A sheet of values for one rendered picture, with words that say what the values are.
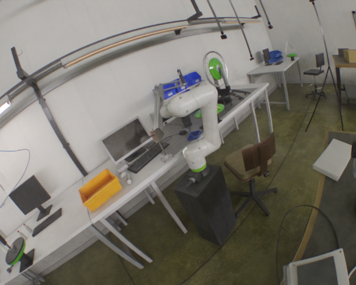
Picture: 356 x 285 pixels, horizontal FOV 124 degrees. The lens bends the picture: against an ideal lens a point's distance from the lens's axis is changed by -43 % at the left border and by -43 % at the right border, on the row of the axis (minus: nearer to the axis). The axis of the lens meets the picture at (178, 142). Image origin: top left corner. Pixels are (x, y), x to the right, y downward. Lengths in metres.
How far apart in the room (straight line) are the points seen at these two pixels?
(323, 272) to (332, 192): 0.37
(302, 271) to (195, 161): 0.91
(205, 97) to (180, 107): 0.15
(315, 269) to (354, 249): 0.20
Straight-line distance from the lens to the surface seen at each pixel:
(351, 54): 3.72
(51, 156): 2.12
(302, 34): 5.74
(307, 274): 0.53
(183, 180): 1.26
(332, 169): 0.85
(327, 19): 5.69
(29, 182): 1.95
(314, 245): 0.65
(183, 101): 0.82
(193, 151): 1.08
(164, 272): 1.83
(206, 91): 0.88
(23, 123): 2.16
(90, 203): 1.32
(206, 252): 1.75
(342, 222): 0.72
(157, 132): 1.28
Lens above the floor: 1.56
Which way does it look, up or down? 24 degrees down
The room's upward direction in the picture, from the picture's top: 24 degrees counter-clockwise
